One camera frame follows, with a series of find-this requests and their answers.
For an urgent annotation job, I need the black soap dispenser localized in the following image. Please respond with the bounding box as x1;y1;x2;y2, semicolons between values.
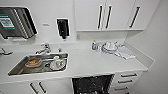
56;18;71;40

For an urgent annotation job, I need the grey paper towel dispenser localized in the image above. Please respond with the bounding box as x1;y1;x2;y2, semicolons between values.
0;6;38;40

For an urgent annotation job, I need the small dark sink knob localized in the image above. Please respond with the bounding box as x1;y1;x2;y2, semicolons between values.
57;47;63;54

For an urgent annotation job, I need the small white bottle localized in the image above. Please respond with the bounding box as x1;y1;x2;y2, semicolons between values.
97;43;103;53

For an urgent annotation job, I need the white narrow drawer unit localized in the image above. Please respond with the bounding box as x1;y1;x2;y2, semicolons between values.
109;69;145;94

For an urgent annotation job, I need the orange brown bowl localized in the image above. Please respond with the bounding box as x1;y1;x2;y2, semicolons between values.
25;57;42;69

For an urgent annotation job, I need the white cup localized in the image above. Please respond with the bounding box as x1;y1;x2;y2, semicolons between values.
49;55;66;71

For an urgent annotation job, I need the chrome faucet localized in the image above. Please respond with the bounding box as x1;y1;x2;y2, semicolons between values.
34;42;52;56

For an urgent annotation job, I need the steel wall cabinet door handle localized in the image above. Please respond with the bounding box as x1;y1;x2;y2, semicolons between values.
129;5;141;29
105;4;113;30
96;4;104;30

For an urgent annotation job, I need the steel drawer handle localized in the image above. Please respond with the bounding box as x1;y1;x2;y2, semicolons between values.
114;86;129;92
117;79;134;84
120;72;138;78

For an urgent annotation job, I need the stainless steel sink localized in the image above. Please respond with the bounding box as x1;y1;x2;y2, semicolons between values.
7;52;70;77

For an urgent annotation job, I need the white three door wall cabinet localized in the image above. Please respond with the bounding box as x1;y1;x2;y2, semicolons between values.
73;0;162;33

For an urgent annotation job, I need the white printed cloth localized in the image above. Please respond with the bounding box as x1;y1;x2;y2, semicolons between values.
116;45;137;61

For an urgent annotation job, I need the white wall outlet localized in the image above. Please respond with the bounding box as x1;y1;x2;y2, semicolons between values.
76;32;82;41

